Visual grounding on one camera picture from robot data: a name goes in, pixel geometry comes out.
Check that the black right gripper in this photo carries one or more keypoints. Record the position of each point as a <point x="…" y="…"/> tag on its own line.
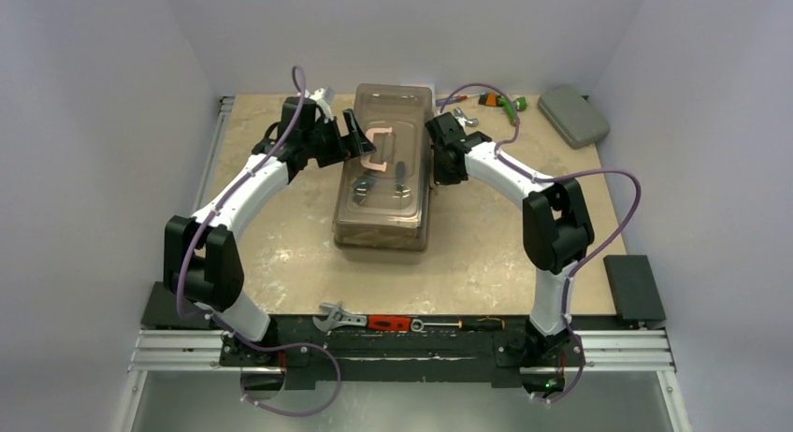
<point x="441" y="154"/>

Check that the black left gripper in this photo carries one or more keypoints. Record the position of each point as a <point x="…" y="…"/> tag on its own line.
<point x="343" y="148"/>

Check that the beige plastic tool box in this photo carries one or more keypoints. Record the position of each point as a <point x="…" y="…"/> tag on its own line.
<point x="393" y="117"/>

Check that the small black handled hammer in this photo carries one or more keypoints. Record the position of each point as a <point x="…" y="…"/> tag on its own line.
<point x="372" y="189"/>

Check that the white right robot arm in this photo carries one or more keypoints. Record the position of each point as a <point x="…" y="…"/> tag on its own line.
<point x="556" y="226"/>

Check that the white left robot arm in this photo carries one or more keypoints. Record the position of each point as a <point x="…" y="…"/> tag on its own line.
<point x="202" y="265"/>

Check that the red blue small screwdriver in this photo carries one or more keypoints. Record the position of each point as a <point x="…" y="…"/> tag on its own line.
<point x="454" y="99"/>

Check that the green orange spray nozzle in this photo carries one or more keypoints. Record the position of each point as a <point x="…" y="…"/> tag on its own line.
<point x="510" y="108"/>

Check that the grey sharpening stone block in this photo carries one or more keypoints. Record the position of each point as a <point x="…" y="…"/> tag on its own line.
<point x="571" y="115"/>

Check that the black orange screwdriver on base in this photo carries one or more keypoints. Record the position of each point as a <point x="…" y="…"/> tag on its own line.
<point x="484" y="324"/>

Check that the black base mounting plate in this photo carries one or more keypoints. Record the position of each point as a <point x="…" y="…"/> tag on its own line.
<point x="295" y="349"/>

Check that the black right corner block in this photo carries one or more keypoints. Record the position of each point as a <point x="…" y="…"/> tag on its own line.
<point x="634" y="290"/>

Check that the black corner block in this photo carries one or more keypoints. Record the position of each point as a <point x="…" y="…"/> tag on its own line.
<point x="160" y="313"/>
<point x="634" y="290"/>

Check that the black left corner block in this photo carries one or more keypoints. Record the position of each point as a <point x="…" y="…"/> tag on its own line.
<point x="160" y="313"/>

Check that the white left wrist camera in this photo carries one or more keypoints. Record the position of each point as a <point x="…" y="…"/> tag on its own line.
<point x="323" y="98"/>

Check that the red handled adjustable wrench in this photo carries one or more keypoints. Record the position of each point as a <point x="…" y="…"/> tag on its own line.
<point x="335" y="316"/>

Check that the aluminium frame rail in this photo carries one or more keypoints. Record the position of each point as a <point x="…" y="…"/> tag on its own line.
<point x="194" y="350"/>

